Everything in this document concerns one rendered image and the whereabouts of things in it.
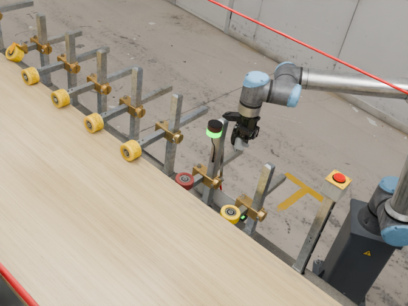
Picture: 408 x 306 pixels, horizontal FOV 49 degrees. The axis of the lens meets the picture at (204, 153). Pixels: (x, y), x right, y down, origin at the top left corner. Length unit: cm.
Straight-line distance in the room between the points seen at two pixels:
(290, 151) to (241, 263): 215
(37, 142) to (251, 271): 106
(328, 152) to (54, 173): 250
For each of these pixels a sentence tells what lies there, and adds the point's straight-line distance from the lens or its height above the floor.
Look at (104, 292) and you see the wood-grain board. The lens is 154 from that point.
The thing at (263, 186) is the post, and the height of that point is 101.
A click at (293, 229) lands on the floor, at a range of 309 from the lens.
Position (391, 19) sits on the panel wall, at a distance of 426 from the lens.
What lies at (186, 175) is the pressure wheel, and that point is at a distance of 191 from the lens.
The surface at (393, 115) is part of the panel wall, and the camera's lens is 447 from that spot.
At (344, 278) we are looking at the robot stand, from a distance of 265.
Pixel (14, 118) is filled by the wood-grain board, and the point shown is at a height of 90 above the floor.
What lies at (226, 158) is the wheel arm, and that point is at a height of 86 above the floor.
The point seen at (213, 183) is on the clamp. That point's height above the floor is 86.
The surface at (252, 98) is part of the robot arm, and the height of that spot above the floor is 130.
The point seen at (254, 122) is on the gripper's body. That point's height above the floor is 119.
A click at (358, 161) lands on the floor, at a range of 387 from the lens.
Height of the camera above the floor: 220
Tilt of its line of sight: 39 degrees down
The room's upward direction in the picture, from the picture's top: 10 degrees clockwise
